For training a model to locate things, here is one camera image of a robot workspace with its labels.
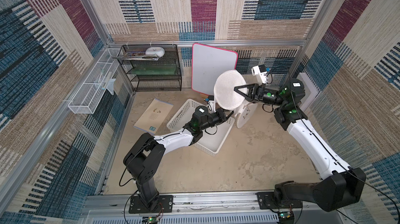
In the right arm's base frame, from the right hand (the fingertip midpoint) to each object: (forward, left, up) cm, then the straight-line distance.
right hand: (234, 89), depth 60 cm
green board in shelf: (+36, +42, -18) cm, 58 cm away
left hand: (+4, -3, -19) cm, 19 cm away
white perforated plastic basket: (+2, +7, -43) cm, 44 cm away
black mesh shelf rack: (+46, +55, -38) cm, 81 cm away
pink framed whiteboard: (+35, +9, -13) cm, 38 cm away
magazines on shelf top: (+38, +49, -9) cm, 63 cm away
